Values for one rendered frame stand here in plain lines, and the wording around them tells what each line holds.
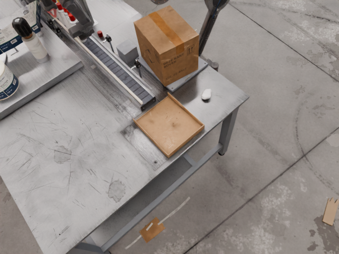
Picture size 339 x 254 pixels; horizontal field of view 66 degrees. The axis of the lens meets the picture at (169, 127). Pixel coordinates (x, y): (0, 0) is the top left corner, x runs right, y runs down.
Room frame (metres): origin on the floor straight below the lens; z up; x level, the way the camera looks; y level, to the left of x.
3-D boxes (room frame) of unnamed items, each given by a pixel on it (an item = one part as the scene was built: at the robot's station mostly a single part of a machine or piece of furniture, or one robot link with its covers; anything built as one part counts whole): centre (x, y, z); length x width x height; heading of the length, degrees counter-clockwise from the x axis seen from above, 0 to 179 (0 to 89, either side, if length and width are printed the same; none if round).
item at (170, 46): (1.15, -0.06, 0.99); 0.30 x 0.24 x 0.27; 23
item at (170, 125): (0.72, 0.00, 0.85); 0.30 x 0.26 x 0.04; 33
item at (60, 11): (1.57, 0.56, 0.98); 0.05 x 0.05 x 0.20
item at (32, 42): (1.34, 0.74, 1.03); 0.09 x 0.09 x 0.30
